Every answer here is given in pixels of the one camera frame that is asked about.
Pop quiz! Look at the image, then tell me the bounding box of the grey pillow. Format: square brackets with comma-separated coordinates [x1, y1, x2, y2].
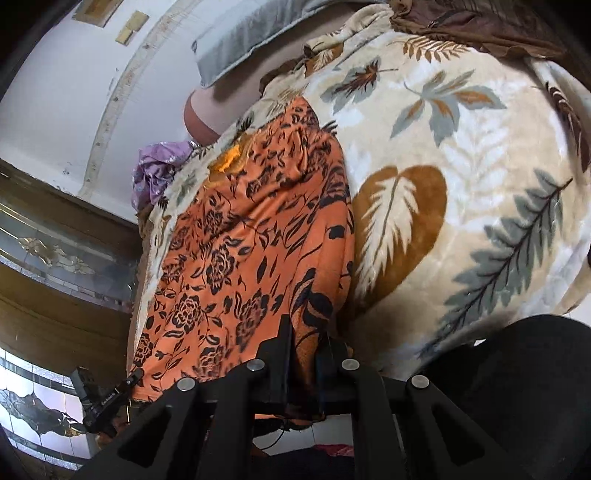
[191, 0, 352, 88]

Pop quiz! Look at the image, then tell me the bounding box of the orange floral blouse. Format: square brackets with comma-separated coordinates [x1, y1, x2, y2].
[127, 95, 356, 421]

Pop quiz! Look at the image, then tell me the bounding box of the wooden door with glass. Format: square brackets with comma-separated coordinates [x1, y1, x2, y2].
[0, 157, 144, 480]

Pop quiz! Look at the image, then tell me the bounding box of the purple floral cloth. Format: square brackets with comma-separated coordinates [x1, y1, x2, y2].
[131, 141, 204, 208]

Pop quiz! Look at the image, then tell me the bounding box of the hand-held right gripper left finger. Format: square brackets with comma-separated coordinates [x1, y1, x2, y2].
[81, 314, 296, 480]

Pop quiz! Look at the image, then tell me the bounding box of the leaf-print blanket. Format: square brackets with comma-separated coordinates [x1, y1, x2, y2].
[129, 4, 591, 384]

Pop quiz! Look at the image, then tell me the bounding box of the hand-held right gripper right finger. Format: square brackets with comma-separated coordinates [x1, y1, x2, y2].
[316, 337, 532, 480]

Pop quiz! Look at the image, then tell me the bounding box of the framed wall panel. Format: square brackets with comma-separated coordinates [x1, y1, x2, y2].
[71, 0, 123, 24]

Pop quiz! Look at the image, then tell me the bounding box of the brown cloth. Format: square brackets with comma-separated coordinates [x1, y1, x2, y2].
[390, 0, 568, 61]

